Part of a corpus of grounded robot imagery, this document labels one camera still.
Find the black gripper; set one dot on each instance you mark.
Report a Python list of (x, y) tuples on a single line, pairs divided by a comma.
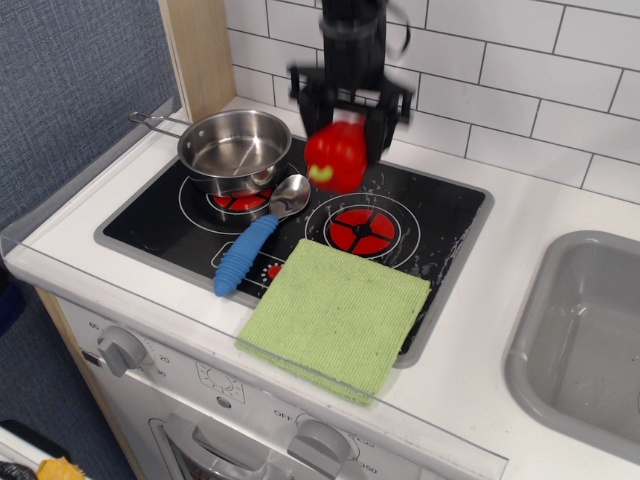
[(354, 61)]

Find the red toy capsicum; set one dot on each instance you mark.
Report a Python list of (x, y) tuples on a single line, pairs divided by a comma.
[(336, 157)]

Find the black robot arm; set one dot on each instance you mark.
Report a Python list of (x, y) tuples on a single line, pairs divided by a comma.
[(361, 12)]

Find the steel saucepan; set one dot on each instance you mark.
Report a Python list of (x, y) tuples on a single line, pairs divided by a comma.
[(235, 153)]

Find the black toy stovetop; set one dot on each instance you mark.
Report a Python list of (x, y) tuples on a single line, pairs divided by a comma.
[(420, 224)]

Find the green cloth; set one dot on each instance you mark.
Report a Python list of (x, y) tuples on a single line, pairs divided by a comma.
[(335, 319)]

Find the grey left oven knob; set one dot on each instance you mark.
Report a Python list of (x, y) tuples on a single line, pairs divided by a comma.
[(120, 350)]

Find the grey oven knob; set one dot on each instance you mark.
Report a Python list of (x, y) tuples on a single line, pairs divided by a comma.
[(320, 447), (120, 350)]

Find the grey sink basin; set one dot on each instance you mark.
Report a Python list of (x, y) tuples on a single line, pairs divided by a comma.
[(573, 364)]

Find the grey right oven knob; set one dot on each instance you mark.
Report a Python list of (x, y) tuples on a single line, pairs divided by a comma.
[(320, 447)]

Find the white toy oven front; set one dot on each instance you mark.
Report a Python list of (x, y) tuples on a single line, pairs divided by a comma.
[(184, 419)]

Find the yellow black object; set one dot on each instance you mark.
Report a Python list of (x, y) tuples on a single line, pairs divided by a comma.
[(51, 469)]

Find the spoon with blue handle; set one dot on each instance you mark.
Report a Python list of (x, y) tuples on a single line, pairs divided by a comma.
[(290, 197)]

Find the wooden side post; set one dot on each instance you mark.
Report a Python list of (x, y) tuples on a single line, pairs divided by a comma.
[(198, 41)]

